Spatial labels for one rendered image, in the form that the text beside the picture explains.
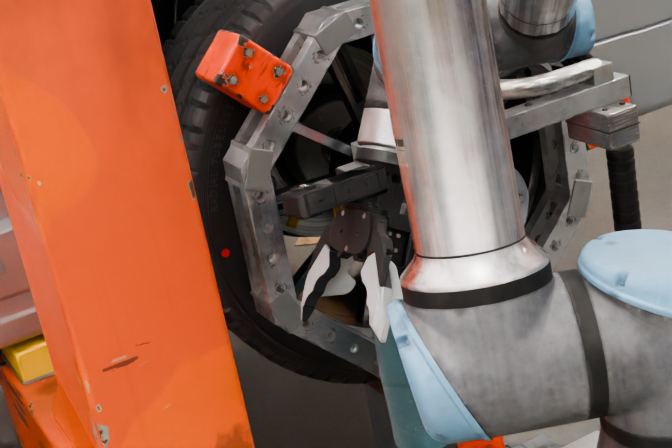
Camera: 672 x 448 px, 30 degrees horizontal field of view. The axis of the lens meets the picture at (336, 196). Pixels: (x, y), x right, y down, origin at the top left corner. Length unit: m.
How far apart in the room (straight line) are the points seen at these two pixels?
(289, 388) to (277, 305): 1.43
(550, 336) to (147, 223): 0.48
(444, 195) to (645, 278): 0.16
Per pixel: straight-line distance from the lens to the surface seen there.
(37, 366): 1.84
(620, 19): 2.19
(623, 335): 0.95
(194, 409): 1.34
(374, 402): 2.08
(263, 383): 3.15
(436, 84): 0.90
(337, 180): 1.31
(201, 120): 1.67
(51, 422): 1.73
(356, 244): 1.33
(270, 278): 1.67
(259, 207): 1.63
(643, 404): 0.98
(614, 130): 1.63
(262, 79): 1.60
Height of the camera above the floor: 1.45
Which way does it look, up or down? 20 degrees down
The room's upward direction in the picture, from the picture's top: 11 degrees counter-clockwise
